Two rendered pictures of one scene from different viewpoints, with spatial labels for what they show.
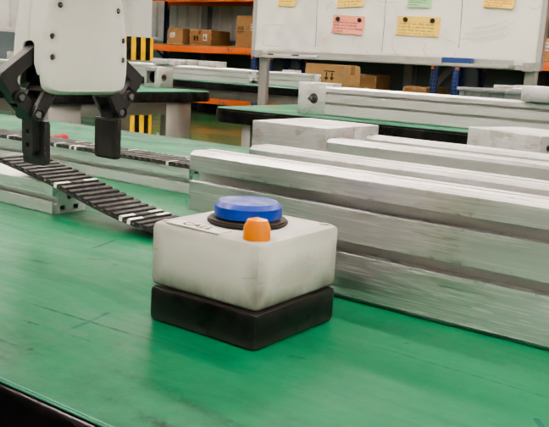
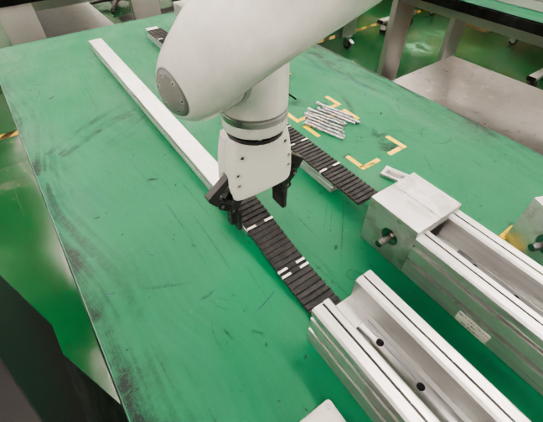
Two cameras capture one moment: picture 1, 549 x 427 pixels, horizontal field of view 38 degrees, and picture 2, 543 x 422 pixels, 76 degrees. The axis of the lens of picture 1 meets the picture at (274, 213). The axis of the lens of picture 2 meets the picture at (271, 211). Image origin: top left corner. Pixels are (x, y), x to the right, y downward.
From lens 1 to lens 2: 50 cm
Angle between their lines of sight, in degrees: 39
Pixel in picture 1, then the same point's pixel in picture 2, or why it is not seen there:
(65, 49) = (247, 180)
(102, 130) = (276, 190)
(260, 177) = (349, 360)
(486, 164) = (524, 327)
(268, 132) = (380, 209)
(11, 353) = not seen: outside the picture
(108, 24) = (276, 153)
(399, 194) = not seen: outside the picture
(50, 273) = (230, 357)
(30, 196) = not seen: hidden behind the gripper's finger
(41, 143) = (236, 220)
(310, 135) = (405, 229)
